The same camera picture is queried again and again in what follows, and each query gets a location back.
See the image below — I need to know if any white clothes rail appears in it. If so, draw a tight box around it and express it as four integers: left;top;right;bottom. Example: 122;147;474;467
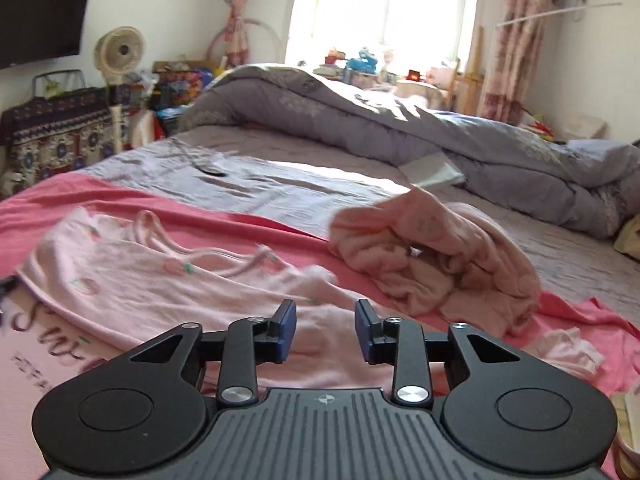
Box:
495;2;623;28

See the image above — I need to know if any blue plush toy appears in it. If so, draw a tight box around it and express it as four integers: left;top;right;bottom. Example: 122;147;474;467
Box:
345;47;381;73

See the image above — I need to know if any crumpled pink garment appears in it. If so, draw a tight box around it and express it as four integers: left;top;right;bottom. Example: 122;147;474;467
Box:
329;187;543;336

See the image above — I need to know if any pink floral curtain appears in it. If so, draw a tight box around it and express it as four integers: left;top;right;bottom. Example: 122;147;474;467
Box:
222;0;263;68
477;0;556;123

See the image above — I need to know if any black television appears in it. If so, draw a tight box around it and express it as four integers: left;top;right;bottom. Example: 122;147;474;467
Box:
0;0;96;68

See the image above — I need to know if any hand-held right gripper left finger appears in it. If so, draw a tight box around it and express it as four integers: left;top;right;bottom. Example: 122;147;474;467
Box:
130;299;297;409

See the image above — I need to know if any black cable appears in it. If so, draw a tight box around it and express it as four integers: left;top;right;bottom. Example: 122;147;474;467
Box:
170;147;228;177

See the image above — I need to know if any white box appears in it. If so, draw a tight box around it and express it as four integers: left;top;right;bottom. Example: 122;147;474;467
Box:
560;115;608;141

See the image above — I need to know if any grey bed sheet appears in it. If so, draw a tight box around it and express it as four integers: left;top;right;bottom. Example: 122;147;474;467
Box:
82;127;640;321

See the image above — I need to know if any pink strawberry print shirt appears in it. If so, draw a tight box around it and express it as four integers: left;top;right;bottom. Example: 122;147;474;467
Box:
0;207;606;480

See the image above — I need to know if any pink hula hoop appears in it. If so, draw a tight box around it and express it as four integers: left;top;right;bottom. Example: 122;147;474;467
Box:
207;17;286;73

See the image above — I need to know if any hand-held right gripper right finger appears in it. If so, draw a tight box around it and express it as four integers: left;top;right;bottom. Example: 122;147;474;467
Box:
354;299;521;408

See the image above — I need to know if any grey floral quilt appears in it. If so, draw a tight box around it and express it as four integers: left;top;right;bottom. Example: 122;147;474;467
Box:
177;62;640;241

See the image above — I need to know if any patterned cloth cover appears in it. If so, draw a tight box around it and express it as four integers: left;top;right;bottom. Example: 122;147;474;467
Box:
0;87;126;198

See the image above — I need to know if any white standing fan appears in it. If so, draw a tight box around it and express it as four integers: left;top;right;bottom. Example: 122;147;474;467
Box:
95;26;147;86

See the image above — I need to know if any wooden easel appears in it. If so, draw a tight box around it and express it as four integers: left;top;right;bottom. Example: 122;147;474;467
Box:
450;25;488;116

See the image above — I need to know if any cream padded jacket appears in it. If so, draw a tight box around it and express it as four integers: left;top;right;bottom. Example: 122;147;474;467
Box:
614;212;640;261

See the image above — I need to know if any pink towel blanket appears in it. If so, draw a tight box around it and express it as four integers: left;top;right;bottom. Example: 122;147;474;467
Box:
0;172;640;480

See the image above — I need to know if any metal wire frame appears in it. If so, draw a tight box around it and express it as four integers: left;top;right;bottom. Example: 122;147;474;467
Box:
32;69;86;98

